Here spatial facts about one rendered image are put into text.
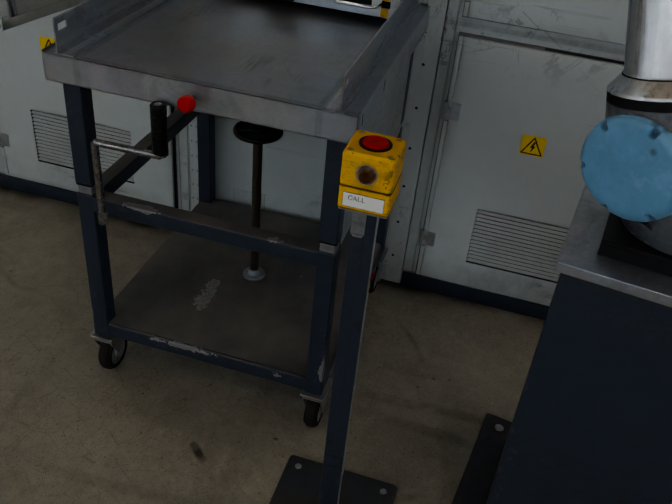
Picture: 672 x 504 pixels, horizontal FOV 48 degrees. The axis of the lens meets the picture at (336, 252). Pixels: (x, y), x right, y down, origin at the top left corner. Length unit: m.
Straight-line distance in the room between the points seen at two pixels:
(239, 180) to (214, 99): 0.92
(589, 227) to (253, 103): 0.62
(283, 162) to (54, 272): 0.75
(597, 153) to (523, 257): 1.16
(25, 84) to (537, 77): 1.51
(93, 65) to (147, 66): 0.10
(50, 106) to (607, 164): 1.84
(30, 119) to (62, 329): 0.74
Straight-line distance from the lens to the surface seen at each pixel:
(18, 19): 1.73
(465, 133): 2.04
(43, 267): 2.41
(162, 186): 2.43
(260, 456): 1.82
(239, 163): 2.29
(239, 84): 1.42
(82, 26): 1.61
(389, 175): 1.10
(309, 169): 2.21
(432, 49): 1.99
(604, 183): 1.08
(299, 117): 1.37
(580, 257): 1.25
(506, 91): 1.98
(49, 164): 2.63
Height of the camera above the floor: 1.41
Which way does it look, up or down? 35 degrees down
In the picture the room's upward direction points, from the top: 6 degrees clockwise
